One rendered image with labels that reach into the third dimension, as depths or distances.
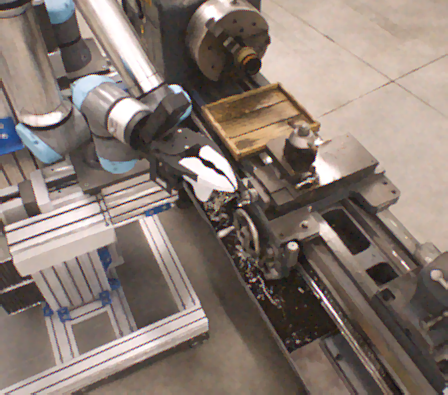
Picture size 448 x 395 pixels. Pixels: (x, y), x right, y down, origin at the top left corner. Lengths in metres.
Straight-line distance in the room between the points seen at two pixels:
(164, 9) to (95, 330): 1.32
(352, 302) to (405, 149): 1.88
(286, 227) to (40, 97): 0.81
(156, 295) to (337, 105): 1.90
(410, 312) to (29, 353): 1.49
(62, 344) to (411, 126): 2.47
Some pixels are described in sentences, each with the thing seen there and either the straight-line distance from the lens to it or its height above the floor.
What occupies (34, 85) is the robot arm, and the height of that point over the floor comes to 1.50.
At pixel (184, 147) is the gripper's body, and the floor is 1.59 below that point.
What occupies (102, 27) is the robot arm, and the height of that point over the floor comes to 1.62.
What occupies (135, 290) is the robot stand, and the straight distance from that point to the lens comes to 2.19.
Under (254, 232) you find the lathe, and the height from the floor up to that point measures 0.81.
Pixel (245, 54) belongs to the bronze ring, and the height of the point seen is 1.12.
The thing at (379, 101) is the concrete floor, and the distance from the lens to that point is 3.51.
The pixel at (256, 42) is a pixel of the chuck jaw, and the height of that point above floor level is 1.11.
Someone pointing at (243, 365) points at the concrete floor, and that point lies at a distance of 2.24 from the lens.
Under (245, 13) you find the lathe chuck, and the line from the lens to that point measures 1.84.
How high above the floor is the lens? 2.10
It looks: 48 degrees down
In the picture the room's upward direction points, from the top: straight up
